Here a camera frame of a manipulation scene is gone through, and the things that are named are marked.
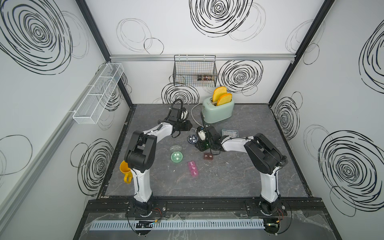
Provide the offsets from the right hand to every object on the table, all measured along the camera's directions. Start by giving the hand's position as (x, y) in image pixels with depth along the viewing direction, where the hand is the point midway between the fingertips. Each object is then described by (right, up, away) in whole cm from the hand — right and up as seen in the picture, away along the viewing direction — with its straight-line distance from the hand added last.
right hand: (197, 144), depth 96 cm
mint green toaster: (+13, +20, +11) cm, 26 cm away
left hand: (-4, +13, +2) cm, 13 cm away
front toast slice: (+18, +30, -1) cm, 34 cm away
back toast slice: (+14, +35, +2) cm, 38 cm away
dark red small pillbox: (+7, -6, -6) cm, 11 cm away
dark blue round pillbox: (-3, +4, +3) cm, 5 cm away
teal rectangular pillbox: (+23, +7, +6) cm, 25 cm away
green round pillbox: (-13, -6, -5) cm, 15 cm away
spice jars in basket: (+5, +42, -5) cm, 43 cm away
